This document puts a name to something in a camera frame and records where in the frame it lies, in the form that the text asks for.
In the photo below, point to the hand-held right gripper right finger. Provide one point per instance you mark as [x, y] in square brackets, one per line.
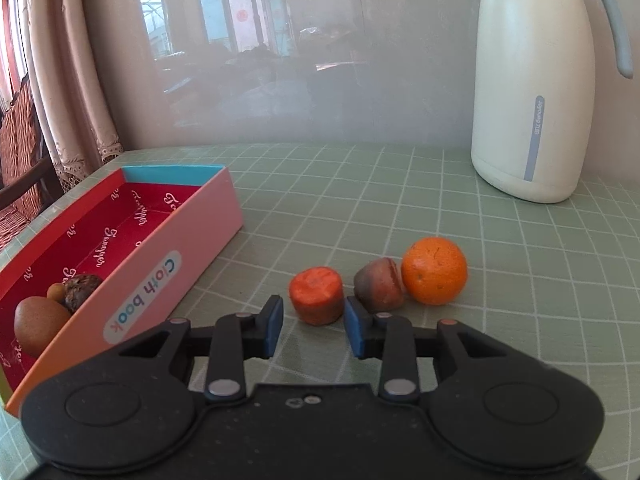
[352, 327]

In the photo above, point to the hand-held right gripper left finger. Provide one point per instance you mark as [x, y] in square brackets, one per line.
[274, 325]

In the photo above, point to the orange carrot piece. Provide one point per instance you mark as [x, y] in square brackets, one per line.
[315, 292]

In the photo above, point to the pink red cardboard box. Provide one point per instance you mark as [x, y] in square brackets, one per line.
[165, 255]

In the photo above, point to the brown reddish toy fruit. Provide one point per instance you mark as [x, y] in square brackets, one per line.
[380, 282]

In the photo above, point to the orange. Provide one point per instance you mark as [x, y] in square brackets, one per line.
[434, 271]

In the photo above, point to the green grid table mat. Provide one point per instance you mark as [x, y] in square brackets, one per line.
[400, 195]

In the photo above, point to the dark brown scaly fruit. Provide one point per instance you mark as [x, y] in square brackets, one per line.
[82, 290]

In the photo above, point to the small orange fruit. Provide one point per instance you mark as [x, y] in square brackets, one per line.
[54, 292]

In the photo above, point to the brown kiwi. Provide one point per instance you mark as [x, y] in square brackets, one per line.
[37, 327]

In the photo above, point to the cream thermos jug grey lid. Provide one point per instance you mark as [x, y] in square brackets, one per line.
[525, 100]

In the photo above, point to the brown wicker chair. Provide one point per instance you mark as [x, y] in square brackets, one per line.
[22, 160]

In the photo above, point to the beige lace curtain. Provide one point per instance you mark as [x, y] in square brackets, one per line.
[75, 60]

